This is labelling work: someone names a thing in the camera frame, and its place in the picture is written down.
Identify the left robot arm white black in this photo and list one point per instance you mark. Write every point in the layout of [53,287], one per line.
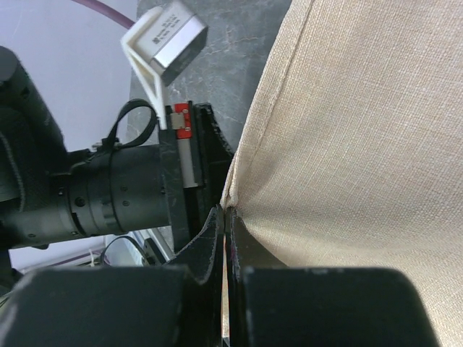
[32,151]

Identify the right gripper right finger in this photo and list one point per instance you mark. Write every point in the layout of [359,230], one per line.
[255,287]

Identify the beige cloth napkin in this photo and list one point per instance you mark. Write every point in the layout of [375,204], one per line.
[352,149]

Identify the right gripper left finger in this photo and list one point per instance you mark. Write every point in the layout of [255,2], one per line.
[197,288]

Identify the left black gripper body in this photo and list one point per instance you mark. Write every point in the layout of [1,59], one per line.
[137,186]

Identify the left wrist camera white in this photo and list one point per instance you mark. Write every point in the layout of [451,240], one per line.
[159,47]

